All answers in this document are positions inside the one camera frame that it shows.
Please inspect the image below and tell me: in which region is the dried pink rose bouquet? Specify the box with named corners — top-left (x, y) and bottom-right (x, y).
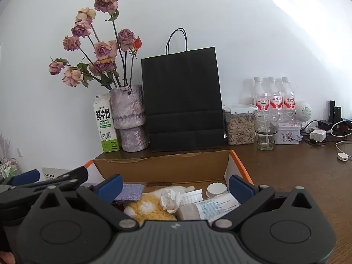
top-left (49, 0), bottom-right (143, 90)

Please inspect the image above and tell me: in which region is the white charger plug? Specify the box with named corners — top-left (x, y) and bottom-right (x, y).
top-left (310, 130), bottom-right (327, 142)

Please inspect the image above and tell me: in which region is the person's left hand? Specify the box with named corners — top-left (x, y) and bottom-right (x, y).
top-left (0, 252), bottom-right (16, 264)

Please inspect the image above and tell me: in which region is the clear seed storage container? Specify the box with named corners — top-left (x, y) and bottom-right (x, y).
top-left (223, 104), bottom-right (257, 146)

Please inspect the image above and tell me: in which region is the white round speaker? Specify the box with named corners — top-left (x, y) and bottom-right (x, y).
top-left (294, 101), bottom-right (312, 122)

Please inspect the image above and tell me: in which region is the white cable with puck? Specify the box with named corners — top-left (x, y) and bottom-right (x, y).
top-left (331, 120), bottom-right (352, 161)

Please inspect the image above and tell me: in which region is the clear drinking glass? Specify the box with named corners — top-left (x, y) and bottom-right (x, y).
top-left (254, 112), bottom-right (279, 151)

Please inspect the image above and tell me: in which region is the orange printed cardboard box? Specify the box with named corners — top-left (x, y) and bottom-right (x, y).
top-left (82, 150), bottom-right (254, 223)

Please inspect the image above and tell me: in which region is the black cable tangle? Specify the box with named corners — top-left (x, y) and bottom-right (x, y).
top-left (301, 118), bottom-right (352, 146)

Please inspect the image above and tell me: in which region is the pale tissue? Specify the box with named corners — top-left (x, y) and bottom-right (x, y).
top-left (159, 188), bottom-right (182, 213)

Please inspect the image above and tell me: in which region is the white jar lid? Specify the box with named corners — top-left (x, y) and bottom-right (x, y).
top-left (206, 183), bottom-right (229, 198)

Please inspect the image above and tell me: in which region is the white printed tin box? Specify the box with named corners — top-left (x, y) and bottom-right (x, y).
top-left (275, 122), bottom-right (302, 145)

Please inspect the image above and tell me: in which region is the white green milk carton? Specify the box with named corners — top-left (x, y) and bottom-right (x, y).
top-left (93, 93), bottom-right (120, 153)

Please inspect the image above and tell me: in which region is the purple burlap pouch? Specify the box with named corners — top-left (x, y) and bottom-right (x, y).
top-left (114, 184), bottom-right (145, 201)

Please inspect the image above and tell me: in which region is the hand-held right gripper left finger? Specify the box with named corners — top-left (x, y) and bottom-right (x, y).
top-left (40, 174), bottom-right (139, 232)

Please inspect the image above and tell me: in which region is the black upright device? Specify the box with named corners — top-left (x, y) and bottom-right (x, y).
top-left (328, 100), bottom-right (342, 123)

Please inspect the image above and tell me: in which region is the mottled purple ceramic vase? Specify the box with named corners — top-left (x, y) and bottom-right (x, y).
top-left (109, 85), bottom-right (149, 152)

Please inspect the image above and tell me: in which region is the yellow white plush toy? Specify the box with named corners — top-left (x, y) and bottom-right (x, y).
top-left (123, 185), bottom-right (196, 222)

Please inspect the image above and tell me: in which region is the metal wire rack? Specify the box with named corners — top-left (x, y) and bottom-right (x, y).
top-left (0, 132), bottom-right (20, 184)

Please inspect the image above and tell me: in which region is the black paper bag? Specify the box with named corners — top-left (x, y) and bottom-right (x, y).
top-left (141, 28), bottom-right (226, 152)

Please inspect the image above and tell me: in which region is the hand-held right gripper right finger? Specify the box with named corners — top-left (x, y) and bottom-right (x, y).
top-left (213, 174), bottom-right (315, 232)

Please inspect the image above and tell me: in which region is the red label water bottle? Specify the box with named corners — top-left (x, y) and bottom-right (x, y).
top-left (281, 77), bottom-right (297, 114)
top-left (253, 77), bottom-right (269, 113)
top-left (267, 76), bottom-right (284, 112)

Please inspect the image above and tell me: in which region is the clear cotton swab container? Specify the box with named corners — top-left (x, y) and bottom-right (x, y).
top-left (176, 192), bottom-right (240, 223)

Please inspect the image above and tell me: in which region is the white ridged plastic piece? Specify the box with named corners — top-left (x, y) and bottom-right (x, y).
top-left (180, 190), bottom-right (203, 206)

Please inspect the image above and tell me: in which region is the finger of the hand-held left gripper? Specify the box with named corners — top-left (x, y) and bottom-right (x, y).
top-left (5, 170), bottom-right (41, 188)
top-left (0, 166), bottom-right (89, 199)

